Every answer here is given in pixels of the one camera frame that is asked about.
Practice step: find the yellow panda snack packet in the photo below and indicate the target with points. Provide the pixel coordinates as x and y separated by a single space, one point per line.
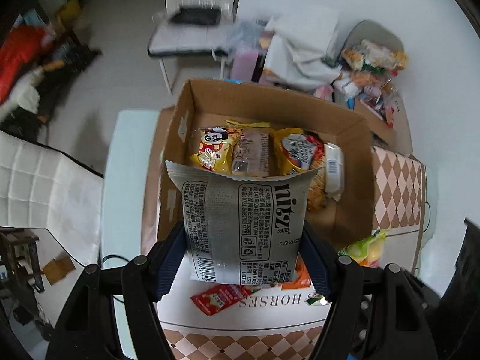
215 149

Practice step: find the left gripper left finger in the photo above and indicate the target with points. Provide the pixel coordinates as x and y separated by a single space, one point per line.
87 328

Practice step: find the red plastic bag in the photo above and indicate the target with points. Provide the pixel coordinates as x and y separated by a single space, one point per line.
21 46

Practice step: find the grey white nitz snack packet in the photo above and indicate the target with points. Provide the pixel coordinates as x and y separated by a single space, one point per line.
241 230

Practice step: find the orange noodle packet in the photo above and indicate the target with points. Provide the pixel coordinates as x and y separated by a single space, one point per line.
297 151

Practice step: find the small white green snack packet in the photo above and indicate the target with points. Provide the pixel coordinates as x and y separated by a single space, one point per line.
316 299

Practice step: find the beige bread packet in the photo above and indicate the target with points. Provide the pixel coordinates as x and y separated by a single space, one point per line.
251 155

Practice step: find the white cloth bag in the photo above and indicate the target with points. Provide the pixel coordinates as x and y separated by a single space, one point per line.
301 53

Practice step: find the pile of snacks on chair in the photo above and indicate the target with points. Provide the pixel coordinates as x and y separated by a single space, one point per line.
370 59

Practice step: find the red long snack packet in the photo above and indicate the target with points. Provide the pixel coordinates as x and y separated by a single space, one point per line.
221 296

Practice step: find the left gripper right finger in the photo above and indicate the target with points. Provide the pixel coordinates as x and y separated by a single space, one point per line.
375 313

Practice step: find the colourful candy bag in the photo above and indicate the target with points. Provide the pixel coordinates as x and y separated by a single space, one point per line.
367 252

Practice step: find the cardboard box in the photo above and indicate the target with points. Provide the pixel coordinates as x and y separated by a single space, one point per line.
217 103

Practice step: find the white chair with black item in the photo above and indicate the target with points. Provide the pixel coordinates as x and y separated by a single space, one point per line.
192 27

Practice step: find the orange snack packet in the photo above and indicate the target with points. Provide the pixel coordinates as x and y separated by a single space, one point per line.
301 278

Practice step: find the white barcode packet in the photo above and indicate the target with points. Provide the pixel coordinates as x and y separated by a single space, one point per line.
334 171

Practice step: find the white tufted chair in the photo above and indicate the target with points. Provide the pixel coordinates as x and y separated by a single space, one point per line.
43 188

